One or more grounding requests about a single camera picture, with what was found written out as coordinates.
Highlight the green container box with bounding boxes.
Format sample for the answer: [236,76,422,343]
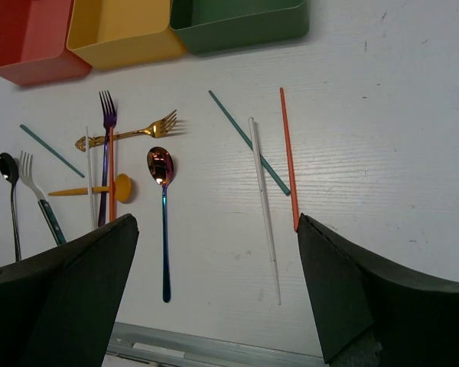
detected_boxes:
[170,0,310,55]

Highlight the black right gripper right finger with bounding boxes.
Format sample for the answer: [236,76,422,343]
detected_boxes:
[298,215,459,366]

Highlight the teal chopstick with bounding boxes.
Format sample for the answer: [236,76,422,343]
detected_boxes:
[19,124,85,178]
[208,90,291,196]

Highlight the yellow plastic spoon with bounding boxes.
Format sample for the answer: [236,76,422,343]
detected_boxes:
[48,174,132,203]

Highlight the iridescent rainbow spoon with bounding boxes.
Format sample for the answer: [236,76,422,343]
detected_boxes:
[147,147,174,303]

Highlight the aluminium table edge rail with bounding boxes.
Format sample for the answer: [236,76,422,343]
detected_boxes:
[107,322,325,366]

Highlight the purple fork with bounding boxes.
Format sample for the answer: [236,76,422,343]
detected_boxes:
[97,90,117,227]

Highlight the black spoon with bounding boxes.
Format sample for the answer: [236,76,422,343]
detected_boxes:
[0,152,21,261]

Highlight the gold fork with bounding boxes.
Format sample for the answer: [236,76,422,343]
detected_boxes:
[75,110,177,152]

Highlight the white chopstick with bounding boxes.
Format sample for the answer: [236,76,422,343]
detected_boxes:
[248,116,282,305]
[84,126,96,230]

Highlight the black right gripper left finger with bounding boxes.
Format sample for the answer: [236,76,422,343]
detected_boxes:
[0,214,139,366]

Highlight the yellow container box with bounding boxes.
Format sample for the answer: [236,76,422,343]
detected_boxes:
[67,0,186,70]

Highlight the orange chopstick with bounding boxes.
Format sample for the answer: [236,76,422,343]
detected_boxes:
[109,126,116,222]
[279,87,299,232]

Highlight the silver fork teal handle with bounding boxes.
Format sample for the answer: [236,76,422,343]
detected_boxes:
[19,151,67,245]

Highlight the red container box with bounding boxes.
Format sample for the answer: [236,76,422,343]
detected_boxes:
[0,0,91,86]

